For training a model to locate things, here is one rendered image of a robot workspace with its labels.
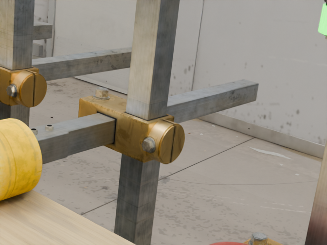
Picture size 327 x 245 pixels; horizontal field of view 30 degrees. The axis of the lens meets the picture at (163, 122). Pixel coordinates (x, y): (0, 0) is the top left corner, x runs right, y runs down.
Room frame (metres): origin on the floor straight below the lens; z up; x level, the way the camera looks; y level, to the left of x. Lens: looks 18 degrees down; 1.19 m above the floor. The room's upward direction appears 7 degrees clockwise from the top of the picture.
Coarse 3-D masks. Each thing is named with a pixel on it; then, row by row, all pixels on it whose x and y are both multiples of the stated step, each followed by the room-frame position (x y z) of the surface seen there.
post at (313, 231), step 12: (324, 156) 0.54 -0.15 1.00; (324, 168) 0.54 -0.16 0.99; (324, 180) 0.54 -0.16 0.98; (324, 192) 0.54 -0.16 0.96; (324, 204) 0.54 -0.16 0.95; (312, 216) 0.54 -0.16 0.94; (324, 216) 0.53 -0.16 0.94; (312, 228) 0.54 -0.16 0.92; (324, 228) 0.53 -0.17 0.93; (312, 240) 0.54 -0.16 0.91; (324, 240) 0.53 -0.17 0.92
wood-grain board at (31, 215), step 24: (0, 216) 0.53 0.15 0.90; (24, 216) 0.54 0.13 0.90; (48, 216) 0.54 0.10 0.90; (72, 216) 0.55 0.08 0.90; (0, 240) 0.49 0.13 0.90; (24, 240) 0.49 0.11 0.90; (48, 240) 0.50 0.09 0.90; (72, 240) 0.50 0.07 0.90; (96, 240) 0.51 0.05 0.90; (120, 240) 0.51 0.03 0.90
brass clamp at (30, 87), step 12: (0, 72) 0.83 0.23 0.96; (12, 72) 0.81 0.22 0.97; (24, 72) 0.82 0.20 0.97; (36, 72) 0.85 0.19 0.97; (0, 84) 0.83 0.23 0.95; (12, 84) 0.81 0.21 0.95; (24, 84) 0.81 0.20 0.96; (36, 84) 0.82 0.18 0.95; (0, 96) 0.83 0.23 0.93; (12, 96) 0.81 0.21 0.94; (24, 96) 0.81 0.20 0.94; (36, 96) 0.82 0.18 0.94
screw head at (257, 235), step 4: (256, 232) 0.60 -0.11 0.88; (260, 232) 0.60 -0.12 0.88; (252, 236) 0.59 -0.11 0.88; (256, 236) 0.59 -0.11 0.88; (260, 236) 0.59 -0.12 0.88; (264, 236) 0.59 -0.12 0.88; (252, 240) 0.59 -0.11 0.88; (256, 240) 0.58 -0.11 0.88; (260, 240) 0.58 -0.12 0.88; (264, 240) 0.58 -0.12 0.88; (252, 244) 0.59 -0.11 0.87; (256, 244) 0.58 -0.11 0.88; (260, 244) 0.58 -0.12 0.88; (264, 244) 0.59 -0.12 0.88
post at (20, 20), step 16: (0, 0) 0.84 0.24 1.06; (16, 0) 0.83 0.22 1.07; (32, 0) 0.85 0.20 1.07; (0, 16) 0.84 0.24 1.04; (16, 16) 0.83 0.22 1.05; (32, 16) 0.85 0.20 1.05; (0, 32) 0.84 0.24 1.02; (16, 32) 0.83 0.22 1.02; (32, 32) 0.85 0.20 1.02; (0, 48) 0.84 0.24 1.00; (16, 48) 0.83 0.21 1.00; (32, 48) 0.85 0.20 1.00; (0, 64) 0.84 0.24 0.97; (16, 64) 0.83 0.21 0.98; (0, 112) 0.84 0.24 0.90; (16, 112) 0.83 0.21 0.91
